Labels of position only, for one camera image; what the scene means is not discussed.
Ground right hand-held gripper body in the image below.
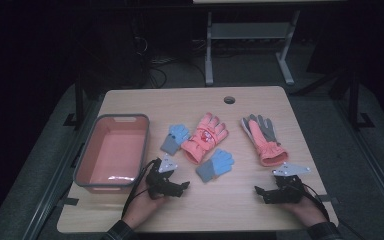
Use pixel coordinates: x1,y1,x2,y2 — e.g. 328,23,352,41
269,162,311,205

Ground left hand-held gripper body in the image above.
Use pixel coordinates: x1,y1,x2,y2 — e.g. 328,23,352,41
145,157,179,200

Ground pink glove with grey palm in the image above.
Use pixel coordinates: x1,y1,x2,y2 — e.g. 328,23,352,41
240,113,290,168

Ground small blue knit glove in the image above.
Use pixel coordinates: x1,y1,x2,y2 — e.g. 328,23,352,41
195,148,236,184
160,124,191,157

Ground pink glove with cartoon print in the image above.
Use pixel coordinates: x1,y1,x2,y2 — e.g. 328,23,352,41
180,112,230,165

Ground pink plastic bin grey rim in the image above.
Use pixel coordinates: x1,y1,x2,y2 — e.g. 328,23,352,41
73,113,151,195

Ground person's right hand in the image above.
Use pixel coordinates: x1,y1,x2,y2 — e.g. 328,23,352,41
279,196,328,228

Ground person's left hand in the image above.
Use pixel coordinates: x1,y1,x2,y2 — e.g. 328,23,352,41
123,181,166,230

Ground black metal stand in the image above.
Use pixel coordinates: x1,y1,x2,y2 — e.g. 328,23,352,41
63,66,87,130
346,68,376,132

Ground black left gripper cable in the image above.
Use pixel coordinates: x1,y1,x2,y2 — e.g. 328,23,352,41
121,158,160,219

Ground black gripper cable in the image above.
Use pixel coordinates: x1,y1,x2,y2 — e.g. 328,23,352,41
300,182,359,240
121,158,160,219

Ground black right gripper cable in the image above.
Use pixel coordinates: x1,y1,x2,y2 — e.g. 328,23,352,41
300,182,359,240

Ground black strap on table edge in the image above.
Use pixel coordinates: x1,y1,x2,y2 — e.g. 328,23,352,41
58,197,80,207
315,194,340,205

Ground black floor cables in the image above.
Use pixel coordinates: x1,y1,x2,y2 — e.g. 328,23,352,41
144,54,208,90

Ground grey metal frame table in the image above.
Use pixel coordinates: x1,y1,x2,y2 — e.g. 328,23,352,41
193,0,348,87

